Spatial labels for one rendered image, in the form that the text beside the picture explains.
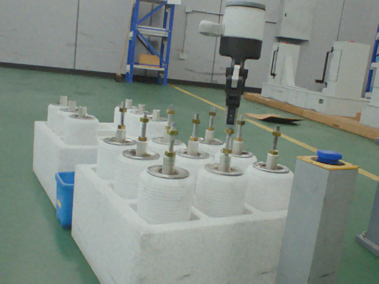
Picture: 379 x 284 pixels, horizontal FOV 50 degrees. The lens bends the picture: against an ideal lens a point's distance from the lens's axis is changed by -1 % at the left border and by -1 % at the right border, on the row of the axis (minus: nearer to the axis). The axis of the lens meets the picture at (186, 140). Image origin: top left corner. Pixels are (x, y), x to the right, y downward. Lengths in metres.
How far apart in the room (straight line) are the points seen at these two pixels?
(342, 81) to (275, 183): 3.51
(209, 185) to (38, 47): 6.55
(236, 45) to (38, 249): 0.61
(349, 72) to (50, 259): 3.73
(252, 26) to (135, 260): 0.43
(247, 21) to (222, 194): 0.30
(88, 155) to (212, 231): 0.55
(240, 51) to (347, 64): 3.61
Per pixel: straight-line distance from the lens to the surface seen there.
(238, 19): 0.72
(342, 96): 4.30
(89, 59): 7.14
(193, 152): 0.86
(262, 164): 0.86
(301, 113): 4.48
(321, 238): 0.68
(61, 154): 1.14
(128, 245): 0.69
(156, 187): 0.68
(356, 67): 4.36
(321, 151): 0.68
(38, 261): 0.94
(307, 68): 8.21
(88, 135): 1.18
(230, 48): 0.72
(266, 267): 0.83
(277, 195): 0.82
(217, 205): 0.75
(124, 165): 0.79
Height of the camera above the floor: 0.45
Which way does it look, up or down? 11 degrees down
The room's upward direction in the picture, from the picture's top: 7 degrees clockwise
